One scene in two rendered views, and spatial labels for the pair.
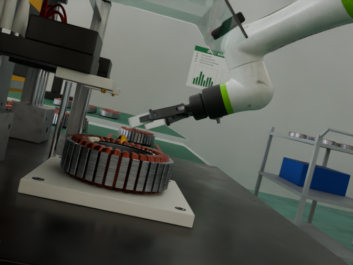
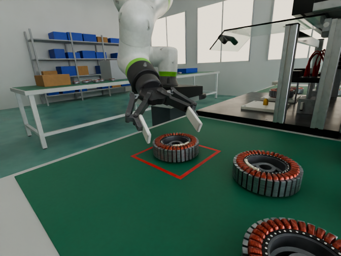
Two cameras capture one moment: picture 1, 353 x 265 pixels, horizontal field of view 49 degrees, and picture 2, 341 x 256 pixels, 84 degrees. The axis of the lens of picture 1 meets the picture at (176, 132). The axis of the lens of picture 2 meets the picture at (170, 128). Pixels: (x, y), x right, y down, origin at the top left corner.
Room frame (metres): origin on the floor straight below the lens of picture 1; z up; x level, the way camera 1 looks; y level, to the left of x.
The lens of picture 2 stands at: (1.46, 0.44, 0.96)
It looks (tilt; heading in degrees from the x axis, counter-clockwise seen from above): 18 degrees down; 231
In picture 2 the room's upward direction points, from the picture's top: 2 degrees counter-clockwise
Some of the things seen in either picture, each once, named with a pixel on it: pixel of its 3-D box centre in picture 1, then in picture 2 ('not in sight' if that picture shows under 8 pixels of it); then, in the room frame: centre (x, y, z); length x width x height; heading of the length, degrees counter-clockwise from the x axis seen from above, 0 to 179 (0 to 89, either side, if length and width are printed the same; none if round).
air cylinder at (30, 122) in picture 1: (32, 121); (307, 104); (0.62, 0.23, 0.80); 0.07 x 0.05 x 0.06; 8
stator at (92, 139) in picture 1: (117, 162); (281, 93); (0.40, 0.05, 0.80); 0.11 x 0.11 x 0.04
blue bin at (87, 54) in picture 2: not in sight; (86, 55); (-0.69, -6.42, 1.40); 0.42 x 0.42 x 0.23; 8
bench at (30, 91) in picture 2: not in sight; (100, 103); (0.32, -2.89, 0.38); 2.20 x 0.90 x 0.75; 8
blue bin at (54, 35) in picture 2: not in sight; (58, 36); (0.06, -6.31, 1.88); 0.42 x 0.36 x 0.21; 98
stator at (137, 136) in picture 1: (136, 135); (175, 146); (1.18, 0.12, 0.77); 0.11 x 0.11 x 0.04
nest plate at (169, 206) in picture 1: (112, 185); (280, 97); (0.40, 0.05, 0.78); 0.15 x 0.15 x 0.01; 8
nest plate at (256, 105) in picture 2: not in sight; (265, 106); (0.64, 0.08, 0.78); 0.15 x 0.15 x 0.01; 8
